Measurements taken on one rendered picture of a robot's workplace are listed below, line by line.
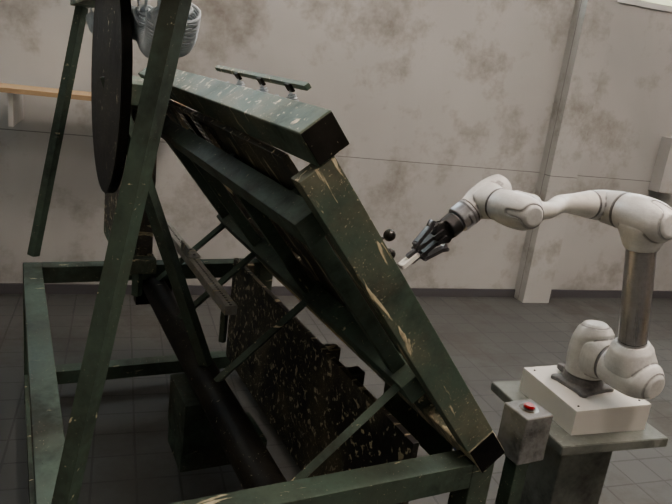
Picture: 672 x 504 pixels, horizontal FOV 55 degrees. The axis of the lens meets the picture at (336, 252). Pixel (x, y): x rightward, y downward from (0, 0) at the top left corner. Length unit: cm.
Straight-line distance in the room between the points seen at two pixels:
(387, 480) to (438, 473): 18
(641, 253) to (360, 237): 112
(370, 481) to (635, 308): 112
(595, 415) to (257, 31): 376
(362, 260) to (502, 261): 487
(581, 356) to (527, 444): 52
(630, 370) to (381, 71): 365
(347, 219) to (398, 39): 408
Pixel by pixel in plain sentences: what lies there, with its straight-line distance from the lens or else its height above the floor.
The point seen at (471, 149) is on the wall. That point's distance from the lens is 602.
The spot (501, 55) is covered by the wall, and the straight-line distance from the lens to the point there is 607.
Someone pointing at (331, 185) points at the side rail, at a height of 170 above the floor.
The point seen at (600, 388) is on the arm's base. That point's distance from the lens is 283.
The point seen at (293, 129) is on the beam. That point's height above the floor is 182.
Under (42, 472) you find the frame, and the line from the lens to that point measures 208.
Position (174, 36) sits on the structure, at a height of 199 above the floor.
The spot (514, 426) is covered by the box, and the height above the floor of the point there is 87.
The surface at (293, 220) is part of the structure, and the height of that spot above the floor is 158.
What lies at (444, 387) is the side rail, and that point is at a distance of 201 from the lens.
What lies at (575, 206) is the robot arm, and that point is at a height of 162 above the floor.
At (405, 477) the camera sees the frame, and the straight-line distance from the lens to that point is 212.
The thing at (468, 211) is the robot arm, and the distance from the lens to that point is 207.
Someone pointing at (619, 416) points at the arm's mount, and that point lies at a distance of 280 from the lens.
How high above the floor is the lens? 197
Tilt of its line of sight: 16 degrees down
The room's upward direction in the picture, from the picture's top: 7 degrees clockwise
